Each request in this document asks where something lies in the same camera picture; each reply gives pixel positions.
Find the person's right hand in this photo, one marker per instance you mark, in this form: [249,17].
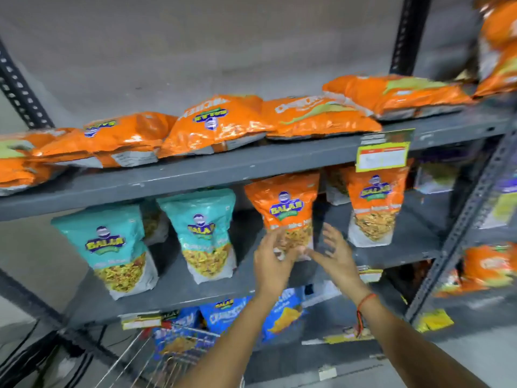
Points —
[341,268]

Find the person's left hand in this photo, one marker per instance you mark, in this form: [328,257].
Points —
[270,270]

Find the person's right thumb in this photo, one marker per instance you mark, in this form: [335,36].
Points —
[318,256]

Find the person's left fingers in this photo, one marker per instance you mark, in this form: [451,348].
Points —
[278,240]

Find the orange stand-up snack pouch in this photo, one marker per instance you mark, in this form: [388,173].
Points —
[335,185]
[284,200]
[375,206]

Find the person's right forearm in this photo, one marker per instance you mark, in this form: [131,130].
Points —
[408,351]

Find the person's left forearm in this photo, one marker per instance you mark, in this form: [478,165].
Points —
[226,347]

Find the white yellow shelf label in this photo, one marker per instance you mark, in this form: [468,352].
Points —
[141,320]
[370,274]

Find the red thread wrist band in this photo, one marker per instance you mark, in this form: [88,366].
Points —
[360,305]

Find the blue snack packet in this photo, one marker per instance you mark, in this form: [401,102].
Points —
[177,331]
[282,315]
[224,315]

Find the teal stand-up snack pouch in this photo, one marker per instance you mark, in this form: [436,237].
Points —
[152,224]
[202,226]
[111,246]

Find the grey metal shelf rack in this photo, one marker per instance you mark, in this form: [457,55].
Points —
[242,163]

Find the yellow shelf label strip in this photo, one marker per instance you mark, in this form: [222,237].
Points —
[343,338]

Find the small white sticker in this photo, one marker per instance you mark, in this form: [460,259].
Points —
[327,372]

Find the yellow green price tag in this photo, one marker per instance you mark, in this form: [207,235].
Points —
[381,155]

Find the row of flat orange packets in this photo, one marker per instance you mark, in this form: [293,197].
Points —
[226,125]

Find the orange snack packet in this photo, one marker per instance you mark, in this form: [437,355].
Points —
[501,72]
[501,24]
[486,264]

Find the adjacent grey shelf rack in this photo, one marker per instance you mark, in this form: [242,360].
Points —
[492,305]

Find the purple yellow snack packet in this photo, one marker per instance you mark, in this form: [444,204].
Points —
[503,206]

